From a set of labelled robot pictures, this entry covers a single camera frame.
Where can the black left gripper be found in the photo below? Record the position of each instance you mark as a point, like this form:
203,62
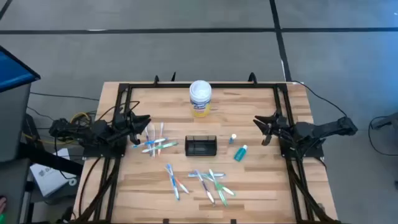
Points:
124,124

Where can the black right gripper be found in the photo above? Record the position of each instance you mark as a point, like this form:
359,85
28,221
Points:
280,127

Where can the small blue white-capped tube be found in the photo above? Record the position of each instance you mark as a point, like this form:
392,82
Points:
233,138

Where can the teal white-capped mouthwash bottle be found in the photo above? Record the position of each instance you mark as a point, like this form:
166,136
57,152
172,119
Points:
240,154

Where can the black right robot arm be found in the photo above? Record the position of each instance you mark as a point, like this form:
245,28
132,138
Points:
326,128

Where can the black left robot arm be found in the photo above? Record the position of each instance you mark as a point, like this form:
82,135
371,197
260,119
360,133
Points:
99,132

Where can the black table clamp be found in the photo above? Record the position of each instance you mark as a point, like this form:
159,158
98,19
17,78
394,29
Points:
173,77
157,80
252,78

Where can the Lysol disinfecting wipes canister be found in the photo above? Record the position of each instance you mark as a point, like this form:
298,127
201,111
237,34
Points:
200,99

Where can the white tape roll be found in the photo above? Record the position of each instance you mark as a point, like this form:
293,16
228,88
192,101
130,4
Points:
70,182

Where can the black stand beam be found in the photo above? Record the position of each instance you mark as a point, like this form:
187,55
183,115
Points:
46,158

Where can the white printed carton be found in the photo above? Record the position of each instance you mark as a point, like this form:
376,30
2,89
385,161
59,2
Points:
49,177

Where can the grey stand leg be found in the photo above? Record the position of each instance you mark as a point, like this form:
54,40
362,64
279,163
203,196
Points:
387,122

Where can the grey equipment cabinet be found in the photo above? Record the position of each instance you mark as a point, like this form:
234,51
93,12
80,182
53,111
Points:
12,124

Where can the blue-screen monitor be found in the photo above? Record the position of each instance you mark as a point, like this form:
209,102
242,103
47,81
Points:
12,71

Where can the person's hand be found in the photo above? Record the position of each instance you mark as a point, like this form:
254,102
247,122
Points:
2,205

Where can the black frame bracket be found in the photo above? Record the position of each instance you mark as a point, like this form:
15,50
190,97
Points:
166,221
233,221

